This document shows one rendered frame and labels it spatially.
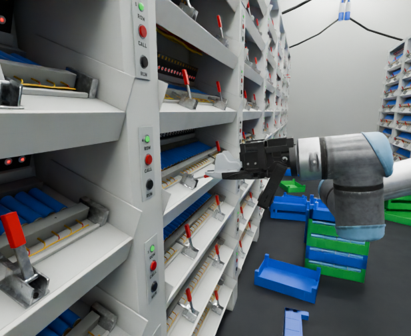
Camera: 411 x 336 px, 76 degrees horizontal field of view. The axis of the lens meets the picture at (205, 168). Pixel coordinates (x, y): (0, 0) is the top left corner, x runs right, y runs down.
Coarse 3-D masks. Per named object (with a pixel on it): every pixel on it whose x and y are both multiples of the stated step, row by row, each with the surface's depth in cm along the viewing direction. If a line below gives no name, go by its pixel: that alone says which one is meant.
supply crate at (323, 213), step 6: (312, 198) 159; (312, 204) 144; (318, 204) 160; (312, 210) 143; (318, 210) 142; (324, 210) 156; (312, 216) 144; (318, 216) 143; (324, 216) 142; (330, 216) 140
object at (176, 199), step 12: (228, 144) 106; (204, 168) 84; (204, 180) 75; (216, 180) 86; (168, 192) 49; (180, 192) 63; (192, 192) 65; (204, 192) 76; (168, 204) 56; (180, 204) 58; (168, 216) 54
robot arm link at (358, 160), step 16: (320, 144) 53; (336, 144) 51; (352, 144) 50; (368, 144) 49; (384, 144) 48; (336, 160) 51; (352, 160) 50; (368, 160) 49; (384, 160) 48; (336, 176) 53; (352, 176) 51; (368, 176) 50; (384, 176) 51
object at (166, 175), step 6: (210, 150) 98; (216, 150) 103; (198, 156) 85; (204, 156) 88; (186, 162) 76; (192, 162) 78; (198, 162) 85; (204, 162) 86; (174, 168) 68; (180, 168) 70; (186, 168) 75; (192, 168) 77; (162, 174) 62; (168, 174) 64; (174, 174) 68; (162, 180) 62; (168, 180) 64
